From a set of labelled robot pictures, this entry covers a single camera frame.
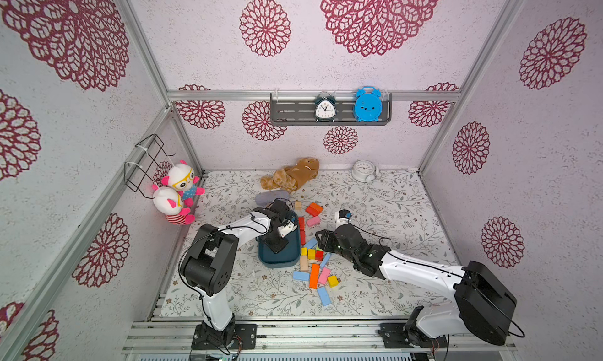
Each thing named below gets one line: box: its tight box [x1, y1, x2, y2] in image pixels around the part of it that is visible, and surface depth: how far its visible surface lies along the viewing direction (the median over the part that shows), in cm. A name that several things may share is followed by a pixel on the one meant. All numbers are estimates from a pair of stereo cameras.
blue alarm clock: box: [354, 85, 383, 123], surface depth 91 cm
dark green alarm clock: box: [314, 95, 337, 124], surface depth 92 cm
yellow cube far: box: [327, 274, 339, 289], surface depth 85 cm
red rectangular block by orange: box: [305, 202, 323, 217], surface depth 108 cm
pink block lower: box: [318, 266, 332, 285], surface depth 87 cm
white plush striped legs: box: [151, 183, 196, 226], surface depth 87 cm
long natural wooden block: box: [300, 255, 309, 273], surface depth 89 cm
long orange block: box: [309, 263, 320, 289], surface depth 87 cm
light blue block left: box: [293, 271, 311, 281], surface depth 87 cm
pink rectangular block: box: [306, 215, 322, 227], surface depth 103 cm
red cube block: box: [314, 249, 325, 262], surface depth 92 cm
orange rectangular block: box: [305, 201, 324, 217], surface depth 108 cm
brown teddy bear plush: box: [260, 156, 320, 191], surface depth 108 cm
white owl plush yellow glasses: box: [160, 159, 206, 208], surface depth 96 cm
